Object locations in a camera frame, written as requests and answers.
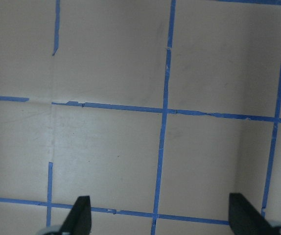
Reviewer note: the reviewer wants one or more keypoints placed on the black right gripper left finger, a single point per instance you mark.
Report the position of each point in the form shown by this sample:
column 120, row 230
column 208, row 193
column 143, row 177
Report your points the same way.
column 79, row 219

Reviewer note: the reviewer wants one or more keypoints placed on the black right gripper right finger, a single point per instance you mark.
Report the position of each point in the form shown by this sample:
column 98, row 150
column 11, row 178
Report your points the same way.
column 244, row 219

